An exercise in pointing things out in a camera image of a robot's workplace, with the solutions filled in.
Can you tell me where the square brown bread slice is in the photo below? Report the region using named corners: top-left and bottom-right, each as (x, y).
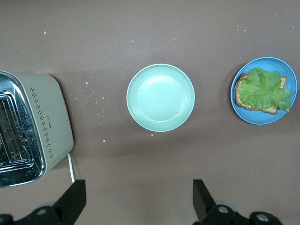
top-left (234, 72), bottom-right (288, 115)

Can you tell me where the green lettuce leaf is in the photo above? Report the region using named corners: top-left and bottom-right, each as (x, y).
top-left (238, 67), bottom-right (292, 113)

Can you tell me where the blue round plate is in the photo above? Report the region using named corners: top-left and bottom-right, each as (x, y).
top-left (230, 57), bottom-right (298, 125)

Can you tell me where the green round plate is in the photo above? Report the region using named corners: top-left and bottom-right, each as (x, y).
top-left (126, 63), bottom-right (195, 133)

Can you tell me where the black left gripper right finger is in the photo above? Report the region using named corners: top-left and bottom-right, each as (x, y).
top-left (193, 179), bottom-right (284, 225)

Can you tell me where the white toaster power cable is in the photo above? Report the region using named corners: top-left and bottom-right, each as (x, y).
top-left (67, 153), bottom-right (75, 183)

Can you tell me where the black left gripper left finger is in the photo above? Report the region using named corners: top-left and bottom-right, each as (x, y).
top-left (0, 179), bottom-right (87, 225)

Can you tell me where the beige chrome toaster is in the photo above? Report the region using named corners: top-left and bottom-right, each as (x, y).
top-left (0, 71), bottom-right (75, 188)

